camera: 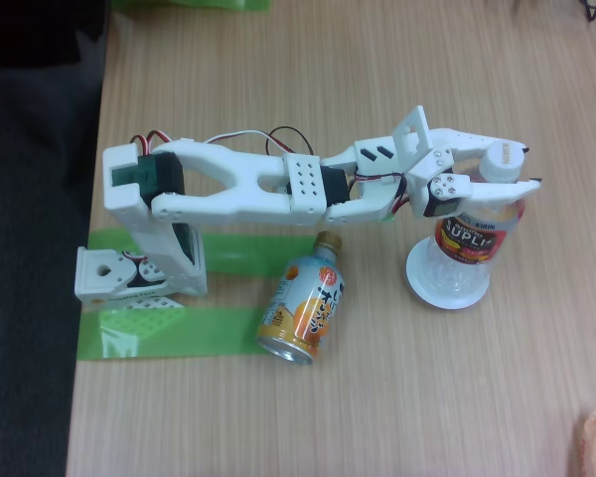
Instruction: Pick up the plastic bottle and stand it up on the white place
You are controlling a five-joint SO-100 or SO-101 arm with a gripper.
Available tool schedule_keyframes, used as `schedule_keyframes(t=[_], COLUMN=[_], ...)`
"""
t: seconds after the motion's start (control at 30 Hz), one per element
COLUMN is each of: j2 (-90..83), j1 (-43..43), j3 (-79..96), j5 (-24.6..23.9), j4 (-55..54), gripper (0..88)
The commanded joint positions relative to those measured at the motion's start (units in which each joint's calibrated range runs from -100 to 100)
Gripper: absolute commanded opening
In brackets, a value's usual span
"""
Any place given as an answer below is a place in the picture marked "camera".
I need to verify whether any white round plate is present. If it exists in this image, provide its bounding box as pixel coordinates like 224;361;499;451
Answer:
405;237;491;310

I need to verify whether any clear plastic bottle red label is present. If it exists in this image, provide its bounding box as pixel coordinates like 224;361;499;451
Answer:
416;138;527;297

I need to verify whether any short green tape strip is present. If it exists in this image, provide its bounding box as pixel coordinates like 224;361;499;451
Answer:
87;228;324;277

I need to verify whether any orange juice bottle can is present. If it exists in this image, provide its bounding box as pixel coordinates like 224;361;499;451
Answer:
256;231;344;367

